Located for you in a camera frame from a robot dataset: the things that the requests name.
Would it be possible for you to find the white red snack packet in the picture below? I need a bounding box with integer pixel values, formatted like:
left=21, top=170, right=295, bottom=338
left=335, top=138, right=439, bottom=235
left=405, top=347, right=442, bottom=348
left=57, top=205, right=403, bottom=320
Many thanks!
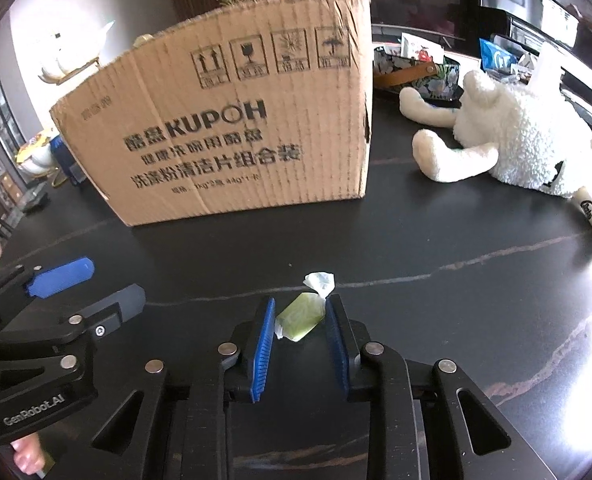
left=401, top=32, right=444, bottom=63

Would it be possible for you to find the large floral bowl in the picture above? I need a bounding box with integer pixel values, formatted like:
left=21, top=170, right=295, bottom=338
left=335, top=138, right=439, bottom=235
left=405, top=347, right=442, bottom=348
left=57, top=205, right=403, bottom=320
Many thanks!
left=373, top=46, right=464, bottom=108

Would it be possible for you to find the person's left hand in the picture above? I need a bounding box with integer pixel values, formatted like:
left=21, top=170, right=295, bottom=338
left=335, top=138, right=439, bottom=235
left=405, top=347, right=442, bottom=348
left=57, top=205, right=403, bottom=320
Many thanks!
left=10, top=432, right=48, bottom=477

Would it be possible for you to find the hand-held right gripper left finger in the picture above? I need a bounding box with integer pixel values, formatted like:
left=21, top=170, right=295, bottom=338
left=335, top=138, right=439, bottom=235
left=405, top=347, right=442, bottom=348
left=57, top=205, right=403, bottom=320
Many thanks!
left=21, top=296, right=277, bottom=480

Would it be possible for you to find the brown leather strap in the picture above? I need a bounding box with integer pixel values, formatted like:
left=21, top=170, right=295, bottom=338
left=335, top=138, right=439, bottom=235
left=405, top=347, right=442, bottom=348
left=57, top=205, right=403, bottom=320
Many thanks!
left=375, top=62, right=436, bottom=90

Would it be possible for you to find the blue container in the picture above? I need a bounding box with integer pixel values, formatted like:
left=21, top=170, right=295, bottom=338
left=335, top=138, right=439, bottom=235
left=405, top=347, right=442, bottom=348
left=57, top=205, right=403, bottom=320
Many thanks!
left=51, top=135, right=86, bottom=187

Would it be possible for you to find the green candy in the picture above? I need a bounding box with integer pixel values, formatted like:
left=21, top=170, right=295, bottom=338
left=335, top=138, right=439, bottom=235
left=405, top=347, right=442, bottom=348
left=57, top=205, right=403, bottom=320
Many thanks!
left=275, top=271, right=337, bottom=343

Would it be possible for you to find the clear plastic bag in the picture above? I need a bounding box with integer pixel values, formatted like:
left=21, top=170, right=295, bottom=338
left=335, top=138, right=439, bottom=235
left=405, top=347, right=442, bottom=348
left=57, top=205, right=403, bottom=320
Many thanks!
left=533, top=42, right=577, bottom=91

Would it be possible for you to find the brown cardboard box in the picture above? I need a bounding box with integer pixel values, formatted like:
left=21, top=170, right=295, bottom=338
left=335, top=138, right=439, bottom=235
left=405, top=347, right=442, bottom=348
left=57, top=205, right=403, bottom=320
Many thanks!
left=49, top=0, right=374, bottom=227

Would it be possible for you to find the dark framed door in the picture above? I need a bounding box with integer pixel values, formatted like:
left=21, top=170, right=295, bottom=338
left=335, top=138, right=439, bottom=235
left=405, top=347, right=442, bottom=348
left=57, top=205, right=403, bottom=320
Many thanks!
left=0, top=55, right=32, bottom=161

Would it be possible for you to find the white plush toy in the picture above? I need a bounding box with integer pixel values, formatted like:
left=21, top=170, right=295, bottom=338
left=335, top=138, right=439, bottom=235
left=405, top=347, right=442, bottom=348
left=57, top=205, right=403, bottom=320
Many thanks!
left=400, top=69, right=592, bottom=241

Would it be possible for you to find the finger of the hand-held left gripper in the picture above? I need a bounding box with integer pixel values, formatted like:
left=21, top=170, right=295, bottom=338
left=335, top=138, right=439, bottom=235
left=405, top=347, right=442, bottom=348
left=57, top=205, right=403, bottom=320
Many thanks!
left=0, top=257, right=96, bottom=312
left=0, top=283, right=147, bottom=362

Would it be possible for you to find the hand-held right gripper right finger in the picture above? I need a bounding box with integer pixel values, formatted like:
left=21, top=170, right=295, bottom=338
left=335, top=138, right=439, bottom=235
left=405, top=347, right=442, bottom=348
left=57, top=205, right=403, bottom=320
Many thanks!
left=324, top=294, right=572, bottom=480

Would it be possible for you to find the white plastic bag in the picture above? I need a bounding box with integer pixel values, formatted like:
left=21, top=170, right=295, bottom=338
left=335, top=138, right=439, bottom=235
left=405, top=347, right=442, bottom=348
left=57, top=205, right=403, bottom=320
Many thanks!
left=38, top=20, right=117, bottom=85

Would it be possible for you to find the blue snack packet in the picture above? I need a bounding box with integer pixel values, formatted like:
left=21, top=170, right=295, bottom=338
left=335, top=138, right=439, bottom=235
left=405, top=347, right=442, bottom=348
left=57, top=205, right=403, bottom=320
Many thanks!
left=478, top=37, right=519, bottom=73

